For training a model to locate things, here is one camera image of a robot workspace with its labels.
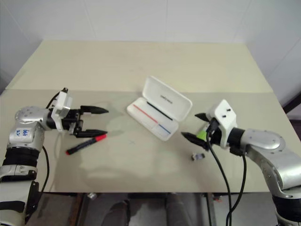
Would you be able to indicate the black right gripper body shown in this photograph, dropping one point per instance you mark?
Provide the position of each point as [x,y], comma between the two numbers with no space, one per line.
[215,135]

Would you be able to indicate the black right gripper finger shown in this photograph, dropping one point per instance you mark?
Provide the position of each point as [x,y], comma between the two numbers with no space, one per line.
[201,116]
[194,139]

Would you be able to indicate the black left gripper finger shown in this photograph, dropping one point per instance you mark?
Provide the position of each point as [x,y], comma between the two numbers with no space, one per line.
[91,133]
[94,110]

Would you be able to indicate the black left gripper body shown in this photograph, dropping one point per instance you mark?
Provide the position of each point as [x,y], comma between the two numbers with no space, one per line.
[71,117]

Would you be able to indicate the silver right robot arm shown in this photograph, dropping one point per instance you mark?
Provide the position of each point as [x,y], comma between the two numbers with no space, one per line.
[265,141]

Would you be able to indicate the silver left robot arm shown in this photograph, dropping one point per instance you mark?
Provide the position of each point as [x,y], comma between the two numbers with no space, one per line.
[26,117]

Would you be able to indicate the small grey sharpener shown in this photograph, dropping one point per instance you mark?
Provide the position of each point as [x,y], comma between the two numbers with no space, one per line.
[197,156]

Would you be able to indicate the white hard pencil case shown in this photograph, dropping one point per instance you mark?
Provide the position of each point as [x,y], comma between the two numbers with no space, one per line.
[164,101]

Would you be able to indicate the green eraser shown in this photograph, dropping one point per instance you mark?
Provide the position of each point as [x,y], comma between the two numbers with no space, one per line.
[201,135]

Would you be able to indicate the black marker with red cap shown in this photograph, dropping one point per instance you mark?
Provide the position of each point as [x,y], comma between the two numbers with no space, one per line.
[84,144]

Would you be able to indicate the black pen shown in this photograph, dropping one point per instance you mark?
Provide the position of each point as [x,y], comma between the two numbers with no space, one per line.
[160,111]

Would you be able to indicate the black stand at table side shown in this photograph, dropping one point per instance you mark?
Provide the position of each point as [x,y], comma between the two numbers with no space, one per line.
[292,101]

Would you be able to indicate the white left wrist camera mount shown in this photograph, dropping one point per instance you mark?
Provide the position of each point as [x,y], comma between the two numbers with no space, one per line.
[62,101]

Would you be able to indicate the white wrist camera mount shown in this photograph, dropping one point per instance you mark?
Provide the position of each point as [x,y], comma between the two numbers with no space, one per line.
[225,117]
[62,101]

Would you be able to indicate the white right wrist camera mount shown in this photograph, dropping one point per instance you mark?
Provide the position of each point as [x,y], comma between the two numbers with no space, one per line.
[225,117]

